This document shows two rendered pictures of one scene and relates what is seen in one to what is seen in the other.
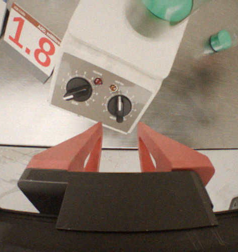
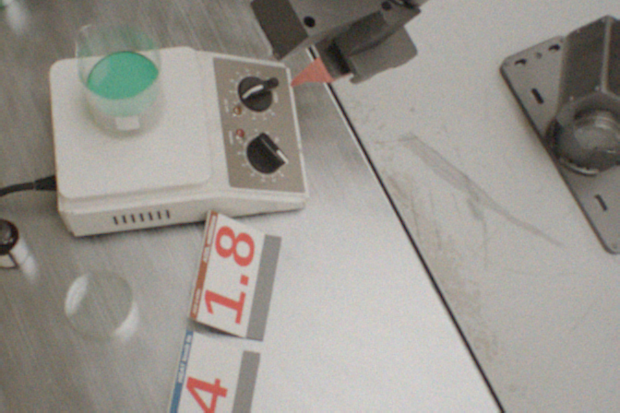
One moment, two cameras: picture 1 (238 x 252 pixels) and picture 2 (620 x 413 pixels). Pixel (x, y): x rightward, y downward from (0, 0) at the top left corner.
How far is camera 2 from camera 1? 79 cm
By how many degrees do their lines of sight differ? 6
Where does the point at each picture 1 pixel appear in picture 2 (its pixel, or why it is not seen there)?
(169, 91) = (170, 38)
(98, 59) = (215, 142)
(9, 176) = (471, 223)
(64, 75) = (256, 180)
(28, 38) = (227, 279)
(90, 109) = (281, 132)
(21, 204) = (518, 182)
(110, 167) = not seen: hidden behind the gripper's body
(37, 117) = (339, 220)
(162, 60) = (173, 62)
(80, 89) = (264, 145)
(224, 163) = not seen: outside the picture
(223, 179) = not seen: outside the picture
